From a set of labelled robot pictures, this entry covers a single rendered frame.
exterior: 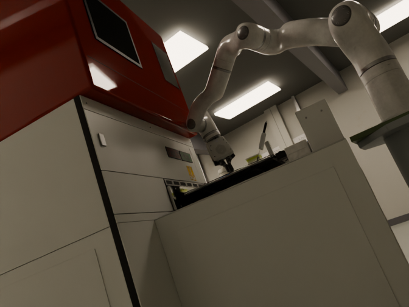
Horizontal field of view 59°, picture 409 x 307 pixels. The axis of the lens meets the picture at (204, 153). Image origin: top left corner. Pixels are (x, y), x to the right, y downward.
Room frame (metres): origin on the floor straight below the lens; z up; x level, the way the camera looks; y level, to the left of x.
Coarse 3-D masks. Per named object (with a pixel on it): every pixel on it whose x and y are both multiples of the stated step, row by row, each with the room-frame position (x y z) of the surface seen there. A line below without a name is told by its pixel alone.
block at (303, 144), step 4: (304, 140) 1.24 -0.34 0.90; (296, 144) 1.24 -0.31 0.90; (300, 144) 1.24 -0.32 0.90; (304, 144) 1.24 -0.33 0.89; (288, 148) 1.25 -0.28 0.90; (292, 148) 1.25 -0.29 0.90; (296, 148) 1.25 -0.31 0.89; (300, 148) 1.24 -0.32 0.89; (288, 152) 1.25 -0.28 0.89; (292, 152) 1.25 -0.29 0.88
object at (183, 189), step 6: (168, 186) 1.31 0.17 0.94; (174, 186) 1.35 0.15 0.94; (180, 186) 1.41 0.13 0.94; (168, 192) 1.31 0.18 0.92; (174, 192) 1.34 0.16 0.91; (180, 192) 1.40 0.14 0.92; (174, 198) 1.32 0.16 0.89; (174, 204) 1.31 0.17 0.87; (180, 204) 1.35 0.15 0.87; (186, 204) 1.41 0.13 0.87; (174, 210) 1.32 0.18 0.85
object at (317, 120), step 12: (312, 108) 1.04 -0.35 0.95; (324, 108) 1.03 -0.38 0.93; (300, 120) 1.05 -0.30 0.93; (312, 120) 1.05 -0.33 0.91; (324, 120) 1.04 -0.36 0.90; (312, 132) 1.05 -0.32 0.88; (324, 132) 1.04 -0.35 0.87; (336, 132) 1.03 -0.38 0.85; (312, 144) 1.05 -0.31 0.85; (324, 144) 1.04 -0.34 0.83
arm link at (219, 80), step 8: (216, 72) 1.47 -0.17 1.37; (224, 72) 1.47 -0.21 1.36; (208, 80) 1.51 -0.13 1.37; (216, 80) 1.48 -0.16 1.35; (224, 80) 1.49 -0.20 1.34; (208, 88) 1.51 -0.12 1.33; (216, 88) 1.50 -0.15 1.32; (224, 88) 1.52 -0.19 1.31; (200, 96) 1.50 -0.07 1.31; (208, 96) 1.50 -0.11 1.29; (216, 96) 1.51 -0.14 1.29; (192, 104) 1.50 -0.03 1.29; (200, 104) 1.49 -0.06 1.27; (208, 104) 1.49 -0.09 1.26; (192, 112) 1.50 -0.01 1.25; (200, 112) 1.49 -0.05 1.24; (192, 120) 1.51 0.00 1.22; (200, 120) 1.51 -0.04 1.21; (192, 128) 1.52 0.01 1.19; (200, 128) 1.54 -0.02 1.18
